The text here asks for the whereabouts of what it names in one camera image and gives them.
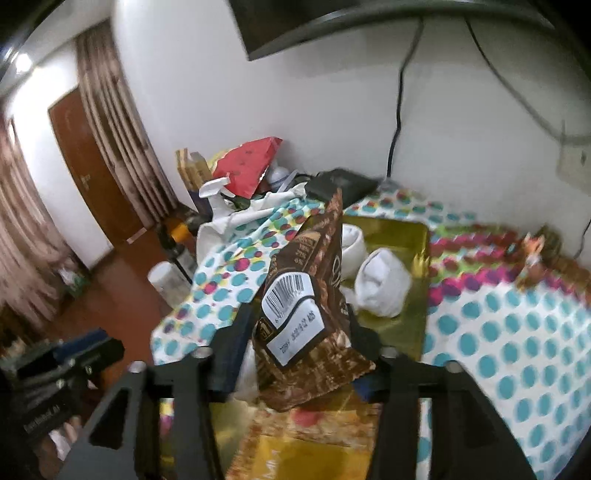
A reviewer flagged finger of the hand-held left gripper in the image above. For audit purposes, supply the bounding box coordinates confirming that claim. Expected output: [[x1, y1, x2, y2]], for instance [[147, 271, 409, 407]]
[[51, 329, 125, 372], [16, 355, 95, 393]]

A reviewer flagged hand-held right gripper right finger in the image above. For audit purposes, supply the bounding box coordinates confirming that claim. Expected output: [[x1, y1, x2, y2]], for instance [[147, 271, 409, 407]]
[[346, 307, 539, 480]]

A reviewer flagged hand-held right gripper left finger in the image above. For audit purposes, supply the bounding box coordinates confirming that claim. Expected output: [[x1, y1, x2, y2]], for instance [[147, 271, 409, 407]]
[[58, 305, 259, 480]]

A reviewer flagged brown snack packet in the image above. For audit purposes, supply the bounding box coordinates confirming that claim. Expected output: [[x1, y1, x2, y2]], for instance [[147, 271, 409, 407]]
[[253, 187, 377, 411]]

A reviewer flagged gold metal tray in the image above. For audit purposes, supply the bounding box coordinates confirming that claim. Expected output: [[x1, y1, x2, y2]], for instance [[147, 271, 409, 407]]
[[159, 217, 432, 480]]

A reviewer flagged orange snack packet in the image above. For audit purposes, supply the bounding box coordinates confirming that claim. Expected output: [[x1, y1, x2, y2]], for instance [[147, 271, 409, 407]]
[[235, 406, 382, 480]]

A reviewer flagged white sock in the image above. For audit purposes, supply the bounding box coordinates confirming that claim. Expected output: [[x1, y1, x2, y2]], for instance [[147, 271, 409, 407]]
[[355, 248, 413, 319], [341, 225, 369, 278]]

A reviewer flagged person's left hand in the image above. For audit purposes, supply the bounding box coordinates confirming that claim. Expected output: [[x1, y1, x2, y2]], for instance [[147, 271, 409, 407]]
[[48, 413, 86, 457]]

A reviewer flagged white lidded jar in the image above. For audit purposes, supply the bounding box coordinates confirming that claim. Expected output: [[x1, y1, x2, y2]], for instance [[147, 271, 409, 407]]
[[148, 261, 192, 310]]

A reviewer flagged dark glass bottle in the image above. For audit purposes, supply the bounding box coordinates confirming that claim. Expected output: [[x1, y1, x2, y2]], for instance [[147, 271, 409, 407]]
[[159, 222, 199, 282]]

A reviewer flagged white cloth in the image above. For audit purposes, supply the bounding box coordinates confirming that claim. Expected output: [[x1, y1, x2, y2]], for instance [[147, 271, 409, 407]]
[[196, 182, 310, 273]]

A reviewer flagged brown striped curtain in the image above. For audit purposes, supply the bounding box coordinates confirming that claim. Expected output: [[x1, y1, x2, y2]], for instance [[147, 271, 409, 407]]
[[76, 32, 181, 227], [0, 120, 88, 328]]

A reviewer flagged polka dot tablecloth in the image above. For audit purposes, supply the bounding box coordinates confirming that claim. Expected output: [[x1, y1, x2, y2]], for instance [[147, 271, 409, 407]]
[[150, 187, 591, 480]]

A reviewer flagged white spray bottle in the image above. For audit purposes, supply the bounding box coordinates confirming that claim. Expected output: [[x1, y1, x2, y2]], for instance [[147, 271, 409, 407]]
[[198, 174, 236, 217]]

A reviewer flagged white plastic bottle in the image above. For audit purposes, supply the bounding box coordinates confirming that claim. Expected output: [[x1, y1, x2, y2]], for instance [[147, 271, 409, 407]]
[[268, 166, 296, 190]]

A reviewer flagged red paper bag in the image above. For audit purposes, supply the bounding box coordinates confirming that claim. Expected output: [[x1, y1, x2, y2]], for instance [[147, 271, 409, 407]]
[[208, 136, 283, 198]]

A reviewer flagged gold striped box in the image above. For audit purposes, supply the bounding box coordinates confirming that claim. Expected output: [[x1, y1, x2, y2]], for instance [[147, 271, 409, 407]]
[[174, 148, 213, 217]]

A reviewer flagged brown wooden door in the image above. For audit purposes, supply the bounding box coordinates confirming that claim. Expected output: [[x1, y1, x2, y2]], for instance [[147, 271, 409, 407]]
[[48, 88, 146, 245]]

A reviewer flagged black set-top box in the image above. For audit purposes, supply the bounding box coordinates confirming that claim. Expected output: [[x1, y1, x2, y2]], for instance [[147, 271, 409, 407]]
[[307, 168, 379, 204]]

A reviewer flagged small figurine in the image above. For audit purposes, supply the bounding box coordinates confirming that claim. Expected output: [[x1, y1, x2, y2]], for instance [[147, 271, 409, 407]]
[[517, 226, 561, 287]]

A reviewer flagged black television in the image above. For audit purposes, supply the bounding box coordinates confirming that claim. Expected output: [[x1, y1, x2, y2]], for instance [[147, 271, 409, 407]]
[[228, 0, 591, 63]]

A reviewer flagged thin grey cable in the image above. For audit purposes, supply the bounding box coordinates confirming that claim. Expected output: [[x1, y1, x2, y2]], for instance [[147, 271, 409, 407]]
[[571, 198, 591, 259]]

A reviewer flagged black power cable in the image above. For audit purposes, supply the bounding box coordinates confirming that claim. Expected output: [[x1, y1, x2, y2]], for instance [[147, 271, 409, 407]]
[[387, 16, 426, 178]]

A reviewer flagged white wall socket plate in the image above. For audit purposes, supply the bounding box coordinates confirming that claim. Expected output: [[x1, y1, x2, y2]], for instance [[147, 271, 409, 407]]
[[556, 143, 591, 190]]

